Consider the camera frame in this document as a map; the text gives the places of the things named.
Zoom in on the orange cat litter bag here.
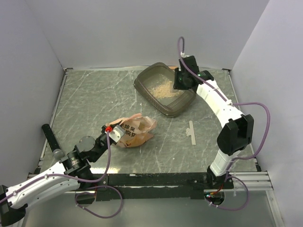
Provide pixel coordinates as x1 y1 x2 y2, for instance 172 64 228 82
106 113 157 148

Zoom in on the white bag sealing clip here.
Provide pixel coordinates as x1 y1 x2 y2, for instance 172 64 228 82
186 120 196 146

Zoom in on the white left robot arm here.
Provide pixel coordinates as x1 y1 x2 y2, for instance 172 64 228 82
0 126 124 227

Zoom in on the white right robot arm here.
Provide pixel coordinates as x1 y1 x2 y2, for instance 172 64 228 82
173 52 254 188

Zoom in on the beige cat litter pile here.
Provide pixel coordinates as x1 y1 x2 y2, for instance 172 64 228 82
150 81 183 99

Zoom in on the grey plastic litter box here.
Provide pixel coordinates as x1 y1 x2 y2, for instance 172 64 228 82
134 62 196 118

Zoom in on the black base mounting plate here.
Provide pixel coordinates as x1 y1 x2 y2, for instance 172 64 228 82
91 172 234 200

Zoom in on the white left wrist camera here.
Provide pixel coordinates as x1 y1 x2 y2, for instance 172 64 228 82
105 125 125 144

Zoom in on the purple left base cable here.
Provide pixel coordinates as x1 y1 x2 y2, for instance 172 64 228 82
74 185 124 218

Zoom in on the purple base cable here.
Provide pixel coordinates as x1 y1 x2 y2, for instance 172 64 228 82
74 185 124 218
205 174 250 210

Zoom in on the black perforated bracket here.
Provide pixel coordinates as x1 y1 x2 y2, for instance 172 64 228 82
42 124 61 154

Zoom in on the aluminium rail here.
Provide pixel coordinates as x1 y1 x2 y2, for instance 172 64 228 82
231 171 273 191

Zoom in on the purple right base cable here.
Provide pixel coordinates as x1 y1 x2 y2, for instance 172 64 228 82
205 174 250 210

